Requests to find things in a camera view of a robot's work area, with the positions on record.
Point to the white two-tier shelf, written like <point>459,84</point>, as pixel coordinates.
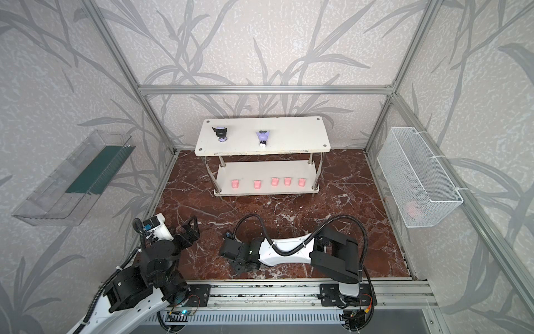
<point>264,156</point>

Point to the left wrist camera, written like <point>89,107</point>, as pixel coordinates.
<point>155,229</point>

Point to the white wire mesh basket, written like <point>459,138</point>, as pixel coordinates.
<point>414,173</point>

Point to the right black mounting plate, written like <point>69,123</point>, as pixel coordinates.
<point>345,295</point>

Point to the dark round toy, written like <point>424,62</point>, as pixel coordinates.
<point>221,133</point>

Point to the pink toy in basket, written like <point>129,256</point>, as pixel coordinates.
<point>414,211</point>

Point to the clear plastic wall bin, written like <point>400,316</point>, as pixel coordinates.
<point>70,192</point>

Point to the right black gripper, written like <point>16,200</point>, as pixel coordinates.
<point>229,249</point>

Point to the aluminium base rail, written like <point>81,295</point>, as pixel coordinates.
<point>287,294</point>

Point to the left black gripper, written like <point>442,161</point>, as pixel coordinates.
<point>185,233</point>

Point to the black mounting plate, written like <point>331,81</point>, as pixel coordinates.
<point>345,295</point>
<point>198,296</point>

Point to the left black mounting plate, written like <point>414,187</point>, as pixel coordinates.
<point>198,296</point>

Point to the purple figure toy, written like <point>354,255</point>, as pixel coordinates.
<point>263,136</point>

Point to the aluminium frame crossbar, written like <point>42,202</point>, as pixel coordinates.
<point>258,90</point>

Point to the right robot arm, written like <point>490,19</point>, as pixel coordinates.
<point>331,253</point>

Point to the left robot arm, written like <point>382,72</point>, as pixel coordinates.
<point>146,283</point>

